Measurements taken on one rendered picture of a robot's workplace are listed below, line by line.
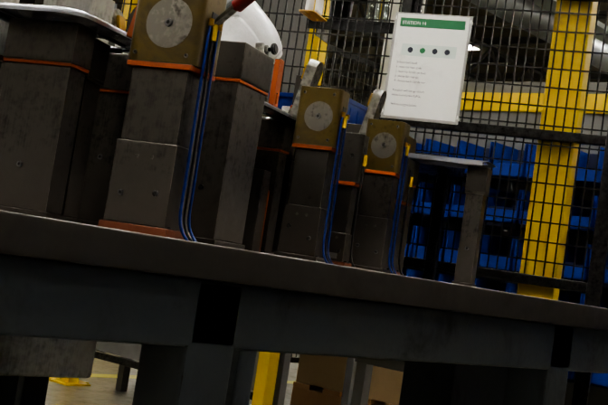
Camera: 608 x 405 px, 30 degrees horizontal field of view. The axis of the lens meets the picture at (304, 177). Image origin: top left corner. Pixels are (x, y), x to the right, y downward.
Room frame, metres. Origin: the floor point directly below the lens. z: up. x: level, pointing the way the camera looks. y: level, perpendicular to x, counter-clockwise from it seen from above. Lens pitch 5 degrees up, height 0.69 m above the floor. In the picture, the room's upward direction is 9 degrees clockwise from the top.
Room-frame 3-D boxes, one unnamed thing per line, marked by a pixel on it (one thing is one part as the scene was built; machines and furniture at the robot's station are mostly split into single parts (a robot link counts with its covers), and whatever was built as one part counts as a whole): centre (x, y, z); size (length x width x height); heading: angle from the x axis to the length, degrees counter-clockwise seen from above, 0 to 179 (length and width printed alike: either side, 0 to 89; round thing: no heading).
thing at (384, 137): (2.52, -0.19, 0.87); 0.12 x 0.07 x 0.35; 69
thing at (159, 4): (1.59, 0.20, 0.88); 0.14 x 0.09 x 0.36; 69
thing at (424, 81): (3.13, -0.30, 1.30); 0.23 x 0.02 x 0.31; 69
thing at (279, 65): (2.80, 0.11, 0.95); 0.03 x 0.01 x 0.50; 159
